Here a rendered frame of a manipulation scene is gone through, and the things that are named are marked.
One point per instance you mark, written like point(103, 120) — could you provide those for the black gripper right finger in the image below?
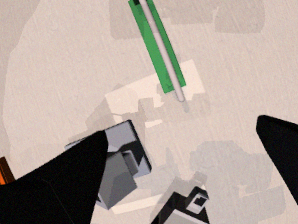
point(280, 139)

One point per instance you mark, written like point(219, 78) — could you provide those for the grey tapered pin with red head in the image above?
point(164, 52)

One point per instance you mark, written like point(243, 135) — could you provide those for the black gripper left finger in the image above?
point(63, 191)

